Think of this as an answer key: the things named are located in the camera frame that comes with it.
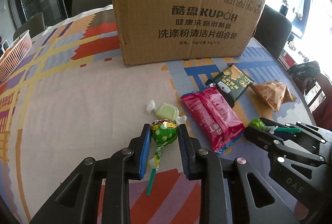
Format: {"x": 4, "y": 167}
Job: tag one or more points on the colourful patterned table mat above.
{"x": 90, "y": 89}

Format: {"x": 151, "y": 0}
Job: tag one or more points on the white basket of oranges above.
{"x": 15, "y": 58}

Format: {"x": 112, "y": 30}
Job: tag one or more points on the green lollipop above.
{"x": 256, "y": 123}
{"x": 164, "y": 134}

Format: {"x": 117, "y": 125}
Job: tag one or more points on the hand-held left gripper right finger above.
{"x": 184, "y": 151}

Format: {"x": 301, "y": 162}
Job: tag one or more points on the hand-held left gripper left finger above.
{"x": 145, "y": 151}

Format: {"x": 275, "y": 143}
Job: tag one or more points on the dark green snack packet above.
{"x": 233, "y": 81}

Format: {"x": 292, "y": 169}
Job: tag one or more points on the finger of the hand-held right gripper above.
{"x": 293, "y": 180}
{"x": 311, "y": 136}

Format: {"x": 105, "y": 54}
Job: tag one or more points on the pink snack packet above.
{"x": 212, "y": 115}

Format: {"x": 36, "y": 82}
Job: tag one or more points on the orange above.
{"x": 6, "y": 53}

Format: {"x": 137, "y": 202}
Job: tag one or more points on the tan triangular snack packet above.
{"x": 272, "y": 94}

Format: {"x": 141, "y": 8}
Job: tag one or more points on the black bag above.
{"x": 303, "y": 72}

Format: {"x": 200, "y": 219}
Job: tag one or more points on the pale green wrapped candy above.
{"x": 167, "y": 111}

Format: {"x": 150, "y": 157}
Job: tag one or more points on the grey dining chair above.
{"x": 90, "y": 0}
{"x": 28, "y": 25}
{"x": 272, "y": 29}

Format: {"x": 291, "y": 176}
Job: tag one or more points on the brown wooden chair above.
{"x": 321, "y": 99}

